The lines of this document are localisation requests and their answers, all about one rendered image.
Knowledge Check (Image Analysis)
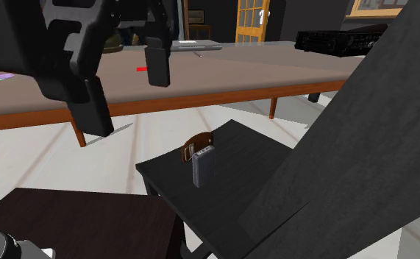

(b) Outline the black wooden side table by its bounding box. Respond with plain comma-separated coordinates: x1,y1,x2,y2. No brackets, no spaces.
135,118,293,259

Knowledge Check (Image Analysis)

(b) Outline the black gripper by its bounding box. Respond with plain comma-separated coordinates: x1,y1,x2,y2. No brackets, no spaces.
0,0,154,138

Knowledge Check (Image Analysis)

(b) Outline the black audio receiver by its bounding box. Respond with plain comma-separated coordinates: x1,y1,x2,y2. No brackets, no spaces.
293,23,388,58

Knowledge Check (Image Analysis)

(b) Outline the olive green bowl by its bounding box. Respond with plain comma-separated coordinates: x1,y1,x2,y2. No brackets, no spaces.
102,33,125,54

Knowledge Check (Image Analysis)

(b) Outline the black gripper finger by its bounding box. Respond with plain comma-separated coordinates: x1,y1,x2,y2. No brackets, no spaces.
144,0,177,88

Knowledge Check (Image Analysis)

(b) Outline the dark grey slanted board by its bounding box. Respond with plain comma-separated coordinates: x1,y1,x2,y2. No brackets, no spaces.
238,0,420,259

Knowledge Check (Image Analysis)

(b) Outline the yellow glazed door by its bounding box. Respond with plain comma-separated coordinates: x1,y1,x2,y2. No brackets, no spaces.
235,0,271,43

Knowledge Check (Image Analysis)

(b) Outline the grey phone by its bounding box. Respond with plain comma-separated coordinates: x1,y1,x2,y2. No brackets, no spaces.
191,144,216,189

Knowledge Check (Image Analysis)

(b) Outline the long brown wooden table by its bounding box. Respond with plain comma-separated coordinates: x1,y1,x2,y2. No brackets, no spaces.
0,40,366,149

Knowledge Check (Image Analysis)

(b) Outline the brown wooden shelf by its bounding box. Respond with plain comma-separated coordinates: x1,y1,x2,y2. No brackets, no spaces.
183,0,213,40

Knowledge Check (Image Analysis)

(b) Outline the dark brown robot stand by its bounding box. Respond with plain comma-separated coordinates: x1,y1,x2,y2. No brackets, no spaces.
0,186,186,259

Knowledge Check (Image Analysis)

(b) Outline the silver closed laptop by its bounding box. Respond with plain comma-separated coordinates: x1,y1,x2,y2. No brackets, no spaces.
169,39,224,52

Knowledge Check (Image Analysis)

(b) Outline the yellow framed window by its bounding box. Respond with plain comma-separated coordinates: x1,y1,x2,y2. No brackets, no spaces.
345,0,409,19

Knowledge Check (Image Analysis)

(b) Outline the brown leather wallet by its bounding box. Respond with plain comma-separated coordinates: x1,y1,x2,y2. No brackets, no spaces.
180,131,215,163

